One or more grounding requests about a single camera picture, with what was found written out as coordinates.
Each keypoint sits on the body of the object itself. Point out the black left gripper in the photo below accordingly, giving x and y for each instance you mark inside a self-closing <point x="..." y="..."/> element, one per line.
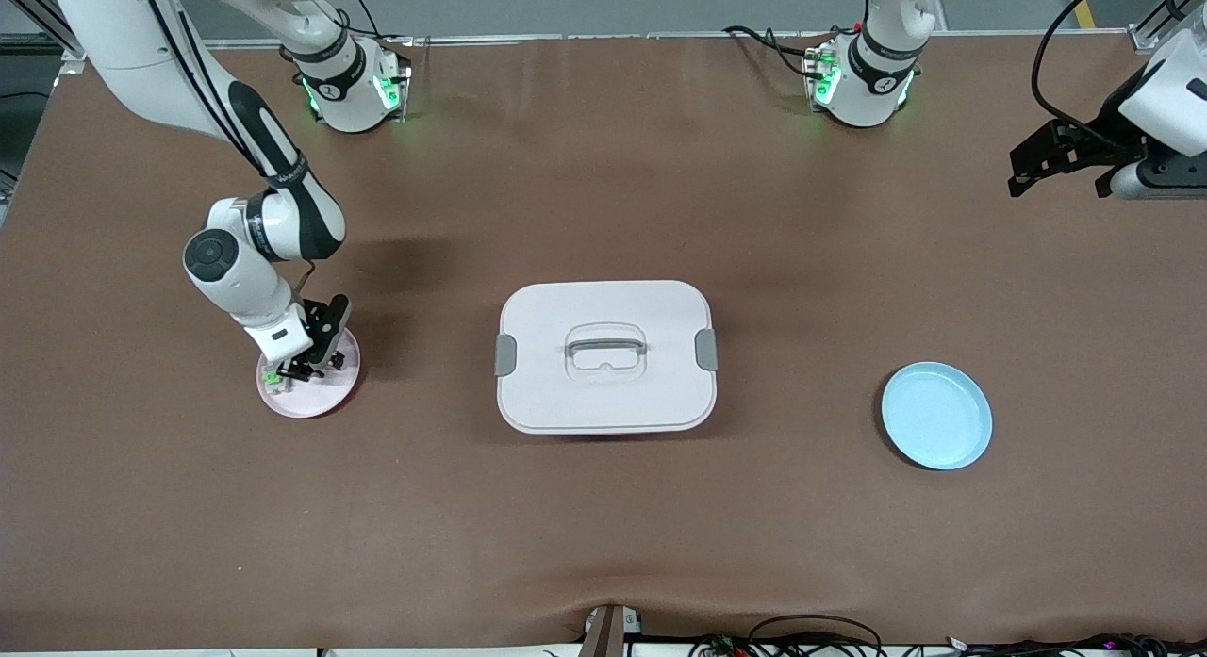
<point x="1115" y="132"/>

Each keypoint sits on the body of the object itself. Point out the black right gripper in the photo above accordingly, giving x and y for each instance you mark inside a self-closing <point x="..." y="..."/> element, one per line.
<point x="315" y="320"/>

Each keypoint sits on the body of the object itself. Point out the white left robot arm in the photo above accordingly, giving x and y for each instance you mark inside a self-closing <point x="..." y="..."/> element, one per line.
<point x="877" y="73"/>

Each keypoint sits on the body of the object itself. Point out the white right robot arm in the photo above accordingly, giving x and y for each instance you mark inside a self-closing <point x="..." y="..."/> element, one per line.
<point x="236" y="271"/>

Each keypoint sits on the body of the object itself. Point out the pink round plate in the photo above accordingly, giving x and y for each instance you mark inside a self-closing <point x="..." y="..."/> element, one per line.
<point x="325" y="398"/>

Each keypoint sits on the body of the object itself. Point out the grey box latch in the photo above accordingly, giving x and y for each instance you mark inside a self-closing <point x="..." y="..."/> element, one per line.
<point x="706" y="349"/>
<point x="505" y="355"/>

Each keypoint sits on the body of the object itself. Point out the light blue round plate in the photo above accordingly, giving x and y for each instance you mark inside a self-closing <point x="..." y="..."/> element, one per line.
<point x="938" y="417"/>

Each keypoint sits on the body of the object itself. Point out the storage box with white lid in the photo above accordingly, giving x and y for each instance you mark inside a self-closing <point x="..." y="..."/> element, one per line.
<point x="603" y="402"/>

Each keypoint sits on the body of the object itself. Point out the brown table mat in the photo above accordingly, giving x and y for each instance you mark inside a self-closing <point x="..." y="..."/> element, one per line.
<point x="603" y="167"/>

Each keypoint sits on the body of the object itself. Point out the green and clear switch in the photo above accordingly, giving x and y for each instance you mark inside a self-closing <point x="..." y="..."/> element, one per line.
<point x="272" y="379"/>

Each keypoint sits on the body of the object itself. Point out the aluminium frame post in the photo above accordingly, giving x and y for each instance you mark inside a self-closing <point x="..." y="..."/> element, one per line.
<point x="28" y="16"/>
<point x="1146" y="37"/>

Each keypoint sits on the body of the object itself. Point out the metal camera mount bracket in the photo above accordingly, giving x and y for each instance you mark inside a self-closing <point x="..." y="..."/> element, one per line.
<point x="603" y="638"/>

